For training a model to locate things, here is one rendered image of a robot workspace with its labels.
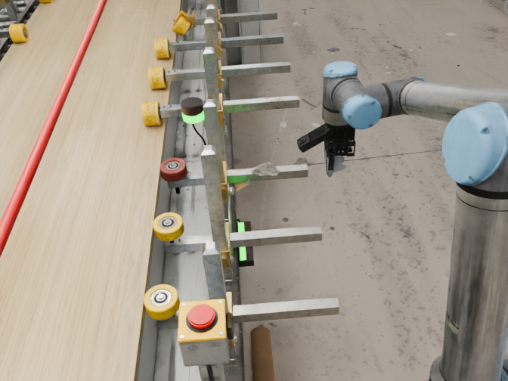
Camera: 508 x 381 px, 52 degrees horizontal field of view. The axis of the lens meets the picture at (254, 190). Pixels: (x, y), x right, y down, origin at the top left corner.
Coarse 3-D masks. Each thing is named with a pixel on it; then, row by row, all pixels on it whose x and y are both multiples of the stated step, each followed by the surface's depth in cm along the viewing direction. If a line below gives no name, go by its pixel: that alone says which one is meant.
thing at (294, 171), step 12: (252, 168) 162; (276, 168) 162; (288, 168) 161; (300, 168) 161; (180, 180) 160; (192, 180) 160; (228, 180) 161; (240, 180) 161; (252, 180) 162; (264, 180) 162
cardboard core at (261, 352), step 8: (256, 328) 210; (264, 328) 210; (256, 336) 207; (264, 336) 207; (256, 344) 204; (264, 344) 204; (256, 352) 202; (264, 352) 201; (256, 360) 199; (264, 360) 199; (272, 360) 201; (256, 368) 197; (264, 368) 196; (272, 368) 198; (256, 376) 195; (264, 376) 193; (272, 376) 195
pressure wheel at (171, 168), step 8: (168, 160) 160; (176, 160) 160; (160, 168) 157; (168, 168) 157; (176, 168) 157; (184, 168) 157; (168, 176) 156; (176, 176) 156; (184, 176) 158; (176, 192) 164
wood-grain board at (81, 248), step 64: (64, 0) 273; (128, 0) 268; (0, 64) 218; (64, 64) 215; (128, 64) 212; (0, 128) 180; (64, 128) 178; (128, 128) 176; (0, 192) 153; (64, 192) 152; (128, 192) 150; (64, 256) 132; (128, 256) 131; (0, 320) 118; (64, 320) 117; (128, 320) 116
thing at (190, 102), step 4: (184, 100) 141; (188, 100) 141; (192, 100) 141; (196, 100) 140; (200, 100) 140; (184, 104) 139; (188, 104) 139; (192, 104) 139; (196, 104) 139; (204, 120) 142; (192, 124) 144; (204, 124) 143; (200, 136) 146; (204, 140) 148; (204, 144) 148
